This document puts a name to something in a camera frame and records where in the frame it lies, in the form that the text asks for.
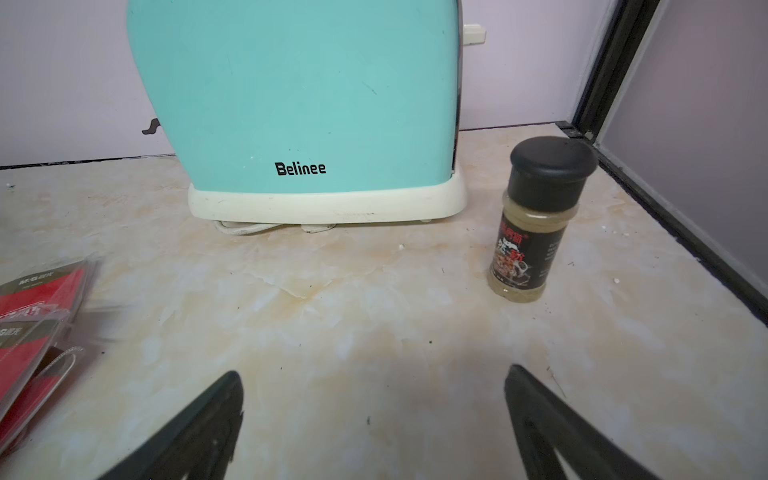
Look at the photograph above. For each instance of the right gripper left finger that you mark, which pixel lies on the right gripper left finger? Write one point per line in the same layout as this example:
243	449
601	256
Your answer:
198	443

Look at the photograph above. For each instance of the spice jar black lid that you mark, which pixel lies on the spice jar black lid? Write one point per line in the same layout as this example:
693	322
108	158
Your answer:
548	175

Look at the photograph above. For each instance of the red ruler set package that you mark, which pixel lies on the red ruler set package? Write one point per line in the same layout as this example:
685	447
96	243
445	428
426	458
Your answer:
37	312

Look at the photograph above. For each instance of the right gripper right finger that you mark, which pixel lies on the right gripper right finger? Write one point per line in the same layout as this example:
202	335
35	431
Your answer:
548	431

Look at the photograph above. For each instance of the mint green toaster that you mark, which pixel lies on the mint green toaster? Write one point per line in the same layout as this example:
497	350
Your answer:
307	112

